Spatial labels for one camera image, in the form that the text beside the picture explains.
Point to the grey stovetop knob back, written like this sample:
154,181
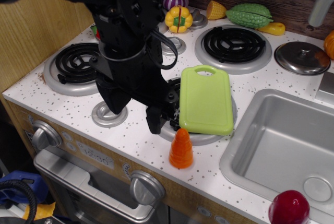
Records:
199,20

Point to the grey toy faucet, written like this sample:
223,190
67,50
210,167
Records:
319,12

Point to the right silver stove knob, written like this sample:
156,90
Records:
145,189

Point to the silver toy sink basin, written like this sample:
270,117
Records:
282,143

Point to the grey centre stovetop disc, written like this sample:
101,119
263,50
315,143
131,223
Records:
177,44

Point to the back left black burner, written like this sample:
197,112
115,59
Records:
73,65

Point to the left silver stove knob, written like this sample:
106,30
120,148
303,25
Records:
44,136

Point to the blue object lower left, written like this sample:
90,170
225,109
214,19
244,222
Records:
21,187

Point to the yellow toy bell pepper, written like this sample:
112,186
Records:
178,19

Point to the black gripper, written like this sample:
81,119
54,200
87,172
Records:
131,63

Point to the purple toy onion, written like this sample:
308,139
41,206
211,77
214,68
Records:
168,4

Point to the stainless steel pot lid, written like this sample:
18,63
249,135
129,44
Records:
302,58

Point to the yellow toy banana piece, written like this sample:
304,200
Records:
273,28

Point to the orange toy fruit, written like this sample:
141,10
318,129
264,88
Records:
329,45

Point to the silver oven door handle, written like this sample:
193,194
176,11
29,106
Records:
91,197

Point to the green toy bitter gourd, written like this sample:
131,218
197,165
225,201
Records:
249,15

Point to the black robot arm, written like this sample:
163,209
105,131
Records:
128,8

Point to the green plastic cutting board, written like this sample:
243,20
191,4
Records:
205,101

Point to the red green toy vegetable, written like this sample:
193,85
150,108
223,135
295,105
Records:
95,31

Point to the silver stove knob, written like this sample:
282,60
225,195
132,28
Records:
145,189
44,136

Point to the yellow toy corn piece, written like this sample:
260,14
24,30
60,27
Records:
215,11

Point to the back right black burner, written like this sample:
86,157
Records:
233,45

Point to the orange toy carrot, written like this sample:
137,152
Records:
181,151

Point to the red toy apple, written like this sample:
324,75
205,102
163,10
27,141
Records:
289,207

